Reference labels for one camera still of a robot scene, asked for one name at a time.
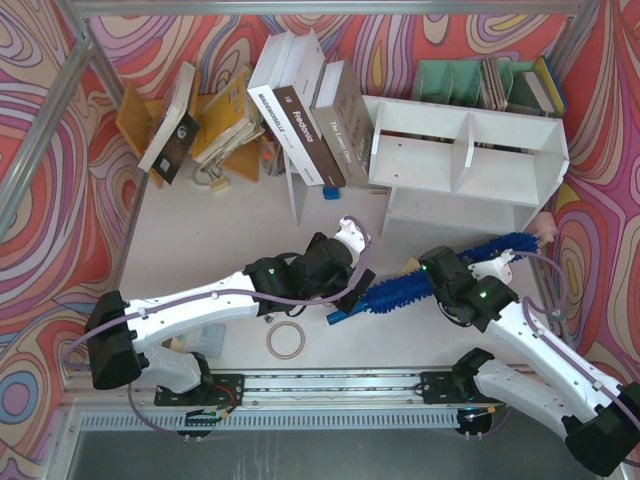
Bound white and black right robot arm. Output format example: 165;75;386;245
419;246;639;477

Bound yellow worn paperback stack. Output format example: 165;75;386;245
192;65;264;167

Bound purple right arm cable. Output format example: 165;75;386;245
509;249;636;416

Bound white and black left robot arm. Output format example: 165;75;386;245
85;230;375;395

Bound white wooden bookshelf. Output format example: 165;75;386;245
286;96;569;245

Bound grey and blue book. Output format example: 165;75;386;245
522;56;568;118

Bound beige and grey calculator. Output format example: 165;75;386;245
169;323;226;358

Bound green desk organizer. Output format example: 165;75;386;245
411;60;553;117

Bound blue microfiber duster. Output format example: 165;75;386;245
326;232;538;326

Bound grey Lonely One book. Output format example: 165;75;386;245
312;60;374;188

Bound brown notebooks in organizer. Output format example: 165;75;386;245
481;56;508;112

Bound clear tape roll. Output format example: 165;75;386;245
191;166;220;187

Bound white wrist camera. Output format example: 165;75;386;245
468;249;515;284
333;216;370;266

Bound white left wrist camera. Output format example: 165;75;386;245
333;216;370;266

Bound yellow sticky note pad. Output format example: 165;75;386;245
401;258;421;275

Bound white Mademoiselle book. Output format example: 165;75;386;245
248;32;324;186

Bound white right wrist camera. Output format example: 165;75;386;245
468;249;515;284

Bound blue pencil sharpener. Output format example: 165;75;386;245
322;187;341;201

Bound brown Fredonia book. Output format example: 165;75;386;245
274;85;346;188

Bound beige binder clip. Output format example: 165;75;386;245
209;172;229;193

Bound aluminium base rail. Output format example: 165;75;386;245
62;368;609;431

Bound beige tape roll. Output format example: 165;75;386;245
266;321;306;361

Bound white and black leaning book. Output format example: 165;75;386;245
138;61;200;184

